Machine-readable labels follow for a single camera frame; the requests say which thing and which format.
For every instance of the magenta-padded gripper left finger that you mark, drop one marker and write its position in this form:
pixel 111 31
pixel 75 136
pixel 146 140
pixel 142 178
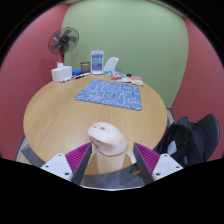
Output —
pixel 60 164

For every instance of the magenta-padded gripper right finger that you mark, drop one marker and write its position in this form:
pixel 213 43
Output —
pixel 165 165

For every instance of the pale pink computer mouse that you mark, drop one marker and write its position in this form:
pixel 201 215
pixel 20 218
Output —
pixel 107 138

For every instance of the blue patterned mouse pad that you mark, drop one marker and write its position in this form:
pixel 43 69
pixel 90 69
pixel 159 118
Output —
pixel 110 94

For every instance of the black office chair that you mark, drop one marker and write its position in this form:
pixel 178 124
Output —
pixel 190 140

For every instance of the white whiteboard marker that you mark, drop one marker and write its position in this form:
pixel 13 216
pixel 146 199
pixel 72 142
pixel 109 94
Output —
pixel 66 79

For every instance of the orange and white snack packet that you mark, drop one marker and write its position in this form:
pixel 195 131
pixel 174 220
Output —
pixel 137 81

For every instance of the white tissue box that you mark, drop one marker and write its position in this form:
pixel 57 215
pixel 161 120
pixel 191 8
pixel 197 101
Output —
pixel 61 73

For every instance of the black whiteboard marker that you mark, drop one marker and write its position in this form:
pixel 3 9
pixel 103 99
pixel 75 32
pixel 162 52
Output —
pixel 81 75

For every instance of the blue whiteboard eraser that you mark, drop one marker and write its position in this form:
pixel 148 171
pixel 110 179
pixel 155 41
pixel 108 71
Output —
pixel 76 71

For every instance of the small black object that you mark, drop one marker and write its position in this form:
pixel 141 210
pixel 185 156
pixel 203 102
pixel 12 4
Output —
pixel 129 75

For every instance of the dark mesh pen cup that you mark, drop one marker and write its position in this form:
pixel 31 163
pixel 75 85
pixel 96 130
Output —
pixel 85 67

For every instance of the light blue packet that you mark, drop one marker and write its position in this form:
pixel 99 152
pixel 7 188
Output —
pixel 118 72

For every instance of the clear acrylic sign stand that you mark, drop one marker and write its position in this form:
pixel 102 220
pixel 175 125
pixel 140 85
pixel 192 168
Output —
pixel 97 62

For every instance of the black standing fan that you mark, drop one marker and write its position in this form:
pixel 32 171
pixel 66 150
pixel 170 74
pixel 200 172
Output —
pixel 63 40

